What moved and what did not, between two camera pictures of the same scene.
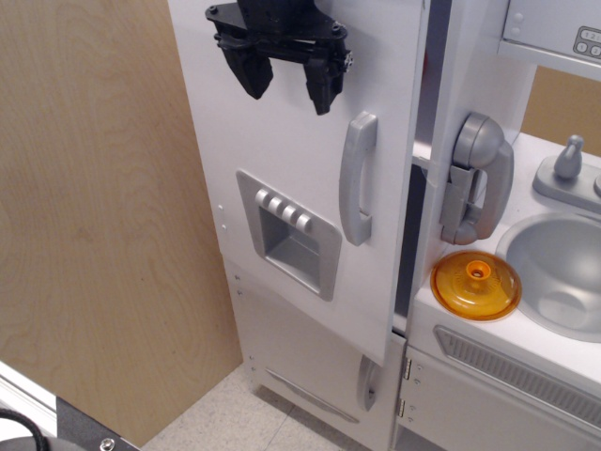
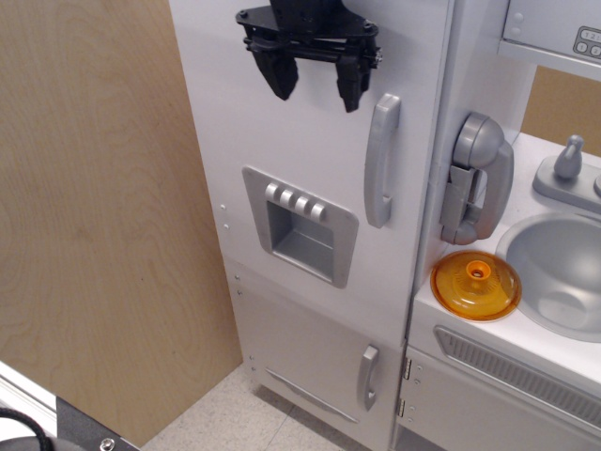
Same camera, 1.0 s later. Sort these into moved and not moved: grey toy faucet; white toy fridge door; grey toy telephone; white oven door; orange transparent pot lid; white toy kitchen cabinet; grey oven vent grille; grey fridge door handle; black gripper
Moved: black gripper; grey fridge door handle; white toy fridge door
Not moved: orange transparent pot lid; grey toy telephone; white toy kitchen cabinet; grey oven vent grille; grey toy faucet; white oven door
